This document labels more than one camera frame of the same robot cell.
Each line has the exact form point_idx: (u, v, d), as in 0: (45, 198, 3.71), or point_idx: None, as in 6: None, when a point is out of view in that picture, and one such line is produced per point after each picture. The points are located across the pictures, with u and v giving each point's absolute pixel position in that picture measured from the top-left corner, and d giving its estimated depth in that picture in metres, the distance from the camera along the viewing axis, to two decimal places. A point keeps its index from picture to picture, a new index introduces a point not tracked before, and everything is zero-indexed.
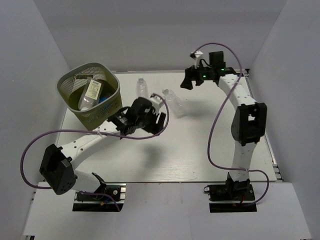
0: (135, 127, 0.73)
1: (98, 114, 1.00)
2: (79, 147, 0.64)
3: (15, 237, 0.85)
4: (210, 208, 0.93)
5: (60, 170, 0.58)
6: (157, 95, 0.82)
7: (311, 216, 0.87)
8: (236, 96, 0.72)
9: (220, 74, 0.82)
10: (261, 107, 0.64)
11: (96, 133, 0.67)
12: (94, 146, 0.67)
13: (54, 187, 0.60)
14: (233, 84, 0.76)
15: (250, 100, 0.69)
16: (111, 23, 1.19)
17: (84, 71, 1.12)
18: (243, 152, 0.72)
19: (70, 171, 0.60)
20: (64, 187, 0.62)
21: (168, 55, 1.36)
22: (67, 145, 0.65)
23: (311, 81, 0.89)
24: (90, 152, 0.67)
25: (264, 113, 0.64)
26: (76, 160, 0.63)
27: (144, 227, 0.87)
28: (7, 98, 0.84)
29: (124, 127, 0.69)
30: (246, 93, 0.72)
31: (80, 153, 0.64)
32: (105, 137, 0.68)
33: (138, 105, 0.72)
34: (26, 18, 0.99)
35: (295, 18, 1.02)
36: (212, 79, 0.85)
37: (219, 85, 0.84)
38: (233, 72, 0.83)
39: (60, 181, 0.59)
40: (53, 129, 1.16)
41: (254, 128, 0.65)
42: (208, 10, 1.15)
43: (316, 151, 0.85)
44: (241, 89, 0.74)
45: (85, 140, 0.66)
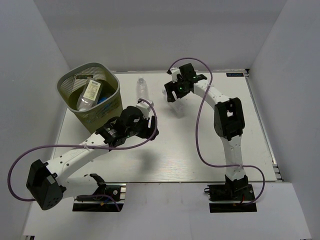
0: (124, 138, 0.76)
1: (97, 114, 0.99)
2: (65, 162, 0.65)
3: (15, 237, 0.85)
4: (210, 208, 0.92)
5: (45, 187, 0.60)
6: (144, 101, 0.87)
7: (312, 216, 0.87)
8: (212, 97, 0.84)
9: (193, 82, 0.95)
10: (235, 101, 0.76)
11: (83, 147, 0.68)
12: (81, 159, 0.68)
13: (41, 202, 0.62)
14: (206, 87, 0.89)
15: (224, 97, 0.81)
16: (111, 23, 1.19)
17: (84, 71, 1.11)
18: (232, 147, 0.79)
19: (56, 187, 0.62)
20: (50, 201, 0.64)
21: (168, 54, 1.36)
22: (54, 160, 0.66)
23: (312, 81, 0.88)
24: (77, 166, 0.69)
25: (239, 106, 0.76)
26: (61, 176, 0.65)
27: (144, 227, 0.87)
28: (7, 98, 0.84)
29: (112, 140, 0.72)
30: (219, 92, 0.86)
31: (66, 169, 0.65)
32: (93, 151, 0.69)
33: (125, 116, 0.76)
34: (26, 18, 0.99)
35: (295, 18, 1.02)
36: (187, 87, 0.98)
37: (195, 92, 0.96)
38: (204, 77, 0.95)
39: (45, 197, 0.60)
40: (52, 129, 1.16)
41: (235, 122, 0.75)
42: (209, 10, 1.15)
43: (316, 151, 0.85)
44: (214, 90, 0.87)
45: (72, 154, 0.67)
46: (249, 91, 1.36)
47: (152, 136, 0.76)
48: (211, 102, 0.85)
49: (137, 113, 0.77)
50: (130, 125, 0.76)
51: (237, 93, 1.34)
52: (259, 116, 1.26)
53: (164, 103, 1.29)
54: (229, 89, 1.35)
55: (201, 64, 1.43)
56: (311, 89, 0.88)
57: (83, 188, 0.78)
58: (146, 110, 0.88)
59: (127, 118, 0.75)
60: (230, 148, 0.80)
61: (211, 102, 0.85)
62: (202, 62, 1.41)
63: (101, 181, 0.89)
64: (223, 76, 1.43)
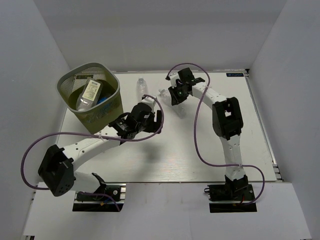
0: (135, 132, 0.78)
1: (97, 113, 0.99)
2: (81, 149, 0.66)
3: (15, 237, 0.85)
4: (210, 208, 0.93)
5: (61, 169, 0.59)
6: (148, 96, 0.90)
7: (312, 216, 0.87)
8: (210, 98, 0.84)
9: (191, 85, 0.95)
10: (232, 100, 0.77)
11: (98, 137, 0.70)
12: (95, 148, 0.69)
13: (52, 188, 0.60)
14: (204, 89, 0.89)
15: (222, 97, 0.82)
16: (111, 23, 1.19)
17: (84, 71, 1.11)
18: (231, 146, 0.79)
19: (70, 172, 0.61)
20: (61, 188, 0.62)
21: (168, 55, 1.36)
22: (69, 146, 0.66)
23: (312, 81, 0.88)
24: (90, 155, 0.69)
25: (237, 106, 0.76)
26: (76, 162, 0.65)
27: (145, 227, 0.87)
28: (7, 98, 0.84)
29: (124, 132, 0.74)
30: (217, 93, 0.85)
31: (81, 155, 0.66)
32: (107, 142, 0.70)
33: (137, 111, 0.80)
34: (25, 18, 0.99)
35: (295, 18, 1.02)
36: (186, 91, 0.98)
37: (193, 94, 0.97)
38: (202, 80, 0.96)
39: (58, 181, 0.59)
40: (52, 129, 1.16)
41: (233, 121, 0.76)
42: (208, 10, 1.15)
43: (316, 151, 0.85)
44: (212, 91, 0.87)
45: (87, 142, 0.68)
46: (249, 91, 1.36)
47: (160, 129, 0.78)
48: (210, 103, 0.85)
49: (146, 110, 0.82)
50: (140, 120, 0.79)
51: (237, 93, 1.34)
52: (259, 116, 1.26)
53: (164, 103, 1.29)
54: (229, 89, 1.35)
55: (201, 64, 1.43)
56: (311, 89, 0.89)
57: (85, 187, 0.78)
58: (151, 104, 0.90)
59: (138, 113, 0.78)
60: (229, 148, 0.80)
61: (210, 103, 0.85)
62: (202, 62, 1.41)
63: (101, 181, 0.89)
64: (223, 76, 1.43)
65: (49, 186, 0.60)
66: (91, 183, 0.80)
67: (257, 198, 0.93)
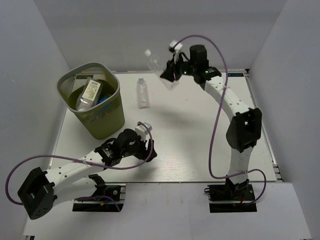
0: (119, 159, 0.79)
1: (98, 113, 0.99)
2: (64, 173, 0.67)
3: (15, 237, 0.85)
4: (210, 208, 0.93)
5: (42, 193, 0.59)
6: (142, 124, 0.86)
7: (312, 216, 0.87)
8: (229, 104, 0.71)
9: (205, 78, 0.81)
10: (256, 112, 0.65)
11: (82, 162, 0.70)
12: (79, 173, 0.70)
13: (29, 211, 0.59)
14: (222, 89, 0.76)
15: (244, 106, 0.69)
16: (111, 23, 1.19)
17: (84, 71, 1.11)
18: (242, 158, 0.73)
19: (50, 197, 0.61)
20: (38, 212, 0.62)
21: (168, 55, 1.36)
22: (52, 170, 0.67)
23: (312, 81, 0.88)
24: (74, 180, 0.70)
25: (259, 119, 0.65)
26: (58, 187, 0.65)
27: (144, 227, 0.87)
28: (7, 98, 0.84)
29: (108, 159, 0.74)
30: (237, 98, 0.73)
31: (64, 180, 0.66)
32: (91, 167, 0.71)
33: (122, 138, 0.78)
34: (25, 18, 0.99)
35: (294, 17, 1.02)
36: (198, 82, 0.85)
37: (206, 90, 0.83)
38: (218, 74, 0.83)
39: (36, 206, 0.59)
40: (52, 129, 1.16)
41: (251, 135, 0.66)
42: (208, 10, 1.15)
43: (316, 150, 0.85)
44: (231, 94, 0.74)
45: (71, 167, 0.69)
46: (249, 91, 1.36)
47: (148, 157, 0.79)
48: (228, 110, 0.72)
49: (132, 136, 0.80)
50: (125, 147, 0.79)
51: (237, 93, 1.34)
52: None
53: (164, 103, 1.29)
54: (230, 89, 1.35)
55: None
56: (311, 89, 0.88)
57: (79, 193, 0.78)
58: (142, 132, 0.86)
59: (123, 140, 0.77)
60: (240, 159, 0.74)
61: (228, 109, 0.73)
62: None
63: (102, 181, 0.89)
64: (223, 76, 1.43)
65: (26, 209, 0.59)
66: (86, 187, 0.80)
67: (257, 199, 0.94)
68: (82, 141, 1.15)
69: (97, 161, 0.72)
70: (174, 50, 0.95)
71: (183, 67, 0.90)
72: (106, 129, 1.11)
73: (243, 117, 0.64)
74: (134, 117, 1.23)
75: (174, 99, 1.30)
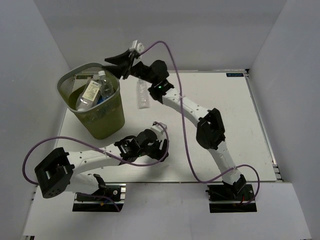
0: (135, 157, 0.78)
1: (98, 113, 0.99)
2: (84, 159, 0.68)
3: (15, 237, 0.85)
4: (210, 208, 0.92)
5: (60, 174, 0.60)
6: (159, 124, 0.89)
7: (312, 216, 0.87)
8: (190, 112, 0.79)
9: (161, 94, 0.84)
10: (214, 113, 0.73)
11: (102, 152, 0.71)
12: (97, 162, 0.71)
13: (43, 190, 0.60)
14: (179, 100, 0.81)
15: (203, 109, 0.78)
16: (111, 24, 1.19)
17: (84, 71, 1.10)
18: (221, 154, 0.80)
19: (68, 178, 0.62)
20: (52, 191, 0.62)
21: (167, 55, 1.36)
22: (74, 153, 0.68)
23: (311, 81, 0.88)
24: (91, 167, 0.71)
25: (217, 115, 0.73)
26: (75, 170, 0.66)
27: (145, 227, 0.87)
28: (7, 98, 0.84)
29: (125, 155, 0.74)
30: (194, 104, 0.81)
31: (83, 165, 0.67)
32: (108, 158, 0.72)
33: (142, 137, 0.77)
34: (25, 18, 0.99)
35: (294, 18, 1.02)
36: (154, 95, 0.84)
37: (163, 102, 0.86)
38: (171, 85, 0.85)
39: (51, 185, 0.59)
40: (52, 129, 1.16)
41: (215, 132, 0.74)
42: (208, 10, 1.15)
43: (316, 151, 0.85)
44: (189, 102, 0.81)
45: (92, 154, 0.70)
46: (249, 91, 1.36)
47: (163, 158, 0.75)
48: (190, 117, 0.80)
49: (152, 137, 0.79)
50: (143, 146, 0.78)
51: (236, 93, 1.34)
52: (259, 116, 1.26)
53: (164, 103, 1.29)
54: (229, 90, 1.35)
55: (201, 64, 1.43)
56: (311, 89, 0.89)
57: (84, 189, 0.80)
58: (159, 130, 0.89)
59: (144, 138, 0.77)
60: (220, 155, 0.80)
61: (189, 116, 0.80)
62: (201, 62, 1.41)
63: (101, 182, 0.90)
64: (223, 76, 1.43)
65: (42, 186, 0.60)
66: (91, 186, 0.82)
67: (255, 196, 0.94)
68: (82, 141, 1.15)
69: (116, 154, 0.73)
70: (137, 54, 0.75)
71: (137, 71, 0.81)
72: (106, 129, 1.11)
73: (206, 121, 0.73)
74: (134, 117, 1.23)
75: None
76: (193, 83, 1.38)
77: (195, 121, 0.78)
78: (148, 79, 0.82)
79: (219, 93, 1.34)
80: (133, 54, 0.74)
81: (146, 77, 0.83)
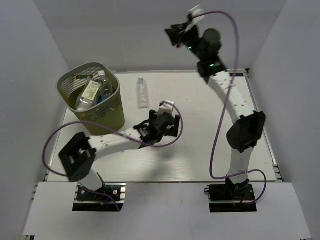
0: (155, 141, 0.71)
1: (98, 113, 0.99)
2: (105, 142, 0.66)
3: (15, 237, 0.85)
4: (210, 208, 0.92)
5: (83, 158, 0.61)
6: (167, 102, 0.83)
7: (312, 216, 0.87)
8: (233, 105, 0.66)
9: (209, 73, 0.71)
10: (260, 117, 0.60)
11: (121, 135, 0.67)
12: (118, 145, 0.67)
13: (68, 174, 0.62)
14: (227, 88, 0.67)
15: (249, 108, 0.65)
16: (111, 23, 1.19)
17: (84, 71, 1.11)
18: (242, 158, 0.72)
19: (90, 162, 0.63)
20: (77, 175, 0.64)
21: (167, 55, 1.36)
22: (95, 138, 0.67)
23: (312, 81, 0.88)
24: (111, 151, 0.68)
25: (262, 120, 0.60)
26: (99, 154, 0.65)
27: (144, 227, 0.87)
28: (7, 98, 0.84)
29: (145, 138, 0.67)
30: (242, 98, 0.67)
31: (104, 149, 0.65)
32: (129, 142, 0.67)
33: (161, 120, 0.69)
34: (25, 18, 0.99)
35: (294, 18, 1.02)
36: (201, 73, 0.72)
37: (209, 84, 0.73)
38: (224, 68, 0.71)
39: (76, 169, 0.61)
40: (52, 129, 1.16)
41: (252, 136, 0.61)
42: (208, 10, 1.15)
43: (316, 150, 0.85)
44: (237, 95, 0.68)
45: (113, 137, 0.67)
46: (249, 91, 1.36)
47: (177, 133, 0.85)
48: (231, 111, 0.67)
49: (172, 119, 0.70)
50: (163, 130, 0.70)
51: None
52: None
53: None
54: None
55: None
56: (311, 88, 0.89)
57: (90, 181, 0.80)
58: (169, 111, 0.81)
59: (163, 121, 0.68)
60: (240, 159, 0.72)
61: (231, 110, 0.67)
62: None
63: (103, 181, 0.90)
64: None
65: (66, 171, 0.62)
66: (95, 181, 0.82)
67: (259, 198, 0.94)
68: None
69: (135, 136, 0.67)
70: (192, 18, 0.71)
71: (189, 41, 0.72)
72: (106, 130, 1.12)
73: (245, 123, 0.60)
74: (134, 117, 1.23)
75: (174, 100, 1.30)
76: (193, 82, 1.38)
77: (236, 117, 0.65)
78: (198, 53, 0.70)
79: None
80: (188, 19, 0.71)
81: (196, 51, 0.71)
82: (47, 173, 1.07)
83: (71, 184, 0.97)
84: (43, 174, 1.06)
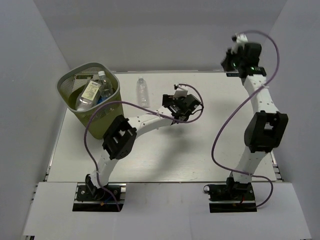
0: (183, 115, 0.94)
1: (98, 113, 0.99)
2: (142, 122, 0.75)
3: (15, 237, 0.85)
4: (210, 208, 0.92)
5: (126, 137, 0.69)
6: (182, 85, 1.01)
7: (312, 216, 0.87)
8: (258, 101, 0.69)
9: (247, 73, 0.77)
10: (282, 118, 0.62)
11: (155, 115, 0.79)
12: (152, 123, 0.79)
13: (115, 153, 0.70)
14: (258, 87, 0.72)
15: (273, 107, 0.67)
16: (112, 24, 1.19)
17: (84, 71, 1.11)
18: (251, 158, 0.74)
19: (132, 140, 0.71)
20: (122, 153, 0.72)
21: (168, 55, 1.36)
22: (132, 119, 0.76)
23: (312, 81, 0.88)
24: (147, 129, 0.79)
25: (283, 125, 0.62)
26: (138, 132, 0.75)
27: (144, 227, 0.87)
28: (7, 98, 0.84)
29: (177, 114, 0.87)
30: (270, 99, 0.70)
31: (142, 127, 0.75)
32: (162, 120, 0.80)
33: (190, 100, 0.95)
34: (26, 18, 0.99)
35: (295, 18, 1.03)
36: (239, 75, 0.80)
37: (244, 84, 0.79)
38: (263, 73, 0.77)
39: (121, 147, 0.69)
40: (52, 129, 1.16)
41: (268, 138, 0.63)
42: (208, 10, 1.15)
43: (316, 150, 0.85)
44: (266, 95, 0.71)
45: (148, 117, 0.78)
46: None
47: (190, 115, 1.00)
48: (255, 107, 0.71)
49: (198, 100, 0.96)
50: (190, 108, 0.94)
51: (236, 93, 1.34)
52: None
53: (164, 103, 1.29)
54: (229, 90, 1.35)
55: (201, 64, 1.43)
56: (311, 88, 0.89)
57: (105, 172, 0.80)
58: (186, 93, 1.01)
59: (191, 101, 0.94)
60: (249, 158, 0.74)
61: (255, 104, 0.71)
62: (201, 62, 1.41)
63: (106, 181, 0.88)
64: (223, 76, 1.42)
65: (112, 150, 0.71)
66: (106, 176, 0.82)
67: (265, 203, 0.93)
68: (81, 141, 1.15)
69: (167, 113, 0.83)
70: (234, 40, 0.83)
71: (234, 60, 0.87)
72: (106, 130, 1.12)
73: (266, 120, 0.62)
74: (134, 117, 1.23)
75: None
76: (193, 82, 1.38)
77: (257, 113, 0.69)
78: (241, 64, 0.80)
79: (219, 93, 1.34)
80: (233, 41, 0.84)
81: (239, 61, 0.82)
82: (47, 173, 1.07)
83: (70, 184, 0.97)
84: (43, 174, 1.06)
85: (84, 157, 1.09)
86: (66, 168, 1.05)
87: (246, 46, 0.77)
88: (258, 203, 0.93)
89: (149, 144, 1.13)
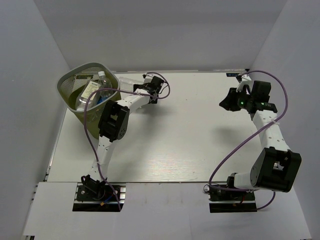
0: (155, 93, 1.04)
1: (97, 113, 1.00)
2: (128, 101, 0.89)
3: (15, 237, 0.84)
4: (210, 208, 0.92)
5: (122, 115, 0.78)
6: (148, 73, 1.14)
7: (312, 216, 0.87)
8: (267, 137, 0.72)
9: (257, 108, 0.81)
10: (294, 157, 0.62)
11: (136, 94, 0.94)
12: (136, 101, 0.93)
13: (116, 133, 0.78)
14: (269, 122, 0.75)
15: (282, 145, 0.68)
16: (112, 24, 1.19)
17: (84, 71, 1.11)
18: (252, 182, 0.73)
19: (126, 117, 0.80)
20: (121, 132, 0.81)
21: (168, 55, 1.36)
22: (120, 101, 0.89)
23: (313, 81, 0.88)
24: (133, 107, 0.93)
25: (295, 165, 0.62)
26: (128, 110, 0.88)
27: (144, 227, 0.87)
28: (6, 98, 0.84)
29: (150, 91, 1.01)
30: (280, 135, 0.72)
31: (129, 105, 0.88)
32: (142, 98, 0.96)
33: (157, 78, 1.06)
34: (25, 18, 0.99)
35: (296, 18, 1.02)
36: (248, 110, 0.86)
37: (254, 119, 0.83)
38: (274, 109, 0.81)
39: (120, 126, 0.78)
40: (52, 129, 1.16)
41: (278, 179, 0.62)
42: (209, 9, 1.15)
43: (316, 150, 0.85)
44: (276, 130, 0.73)
45: (131, 97, 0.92)
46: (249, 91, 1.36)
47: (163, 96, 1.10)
48: (264, 142, 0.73)
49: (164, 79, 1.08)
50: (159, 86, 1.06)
51: None
52: None
53: (164, 103, 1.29)
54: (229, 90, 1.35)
55: (202, 64, 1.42)
56: (312, 89, 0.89)
57: (107, 161, 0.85)
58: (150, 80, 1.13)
59: (159, 79, 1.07)
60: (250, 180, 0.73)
61: (264, 141, 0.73)
62: (201, 62, 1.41)
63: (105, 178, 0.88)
64: (223, 76, 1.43)
65: (112, 133, 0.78)
66: (105, 169, 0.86)
67: (268, 204, 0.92)
68: (82, 141, 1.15)
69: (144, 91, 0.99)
70: (239, 77, 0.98)
71: (241, 98, 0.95)
72: None
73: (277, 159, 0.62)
74: (134, 117, 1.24)
75: (174, 100, 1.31)
76: (193, 83, 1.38)
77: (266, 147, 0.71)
78: (249, 101, 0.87)
79: (219, 93, 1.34)
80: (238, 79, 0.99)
81: (248, 100, 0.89)
82: (46, 173, 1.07)
83: (71, 184, 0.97)
84: (43, 174, 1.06)
85: (84, 157, 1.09)
86: (66, 169, 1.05)
87: (255, 82, 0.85)
88: (259, 206, 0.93)
89: (149, 144, 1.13)
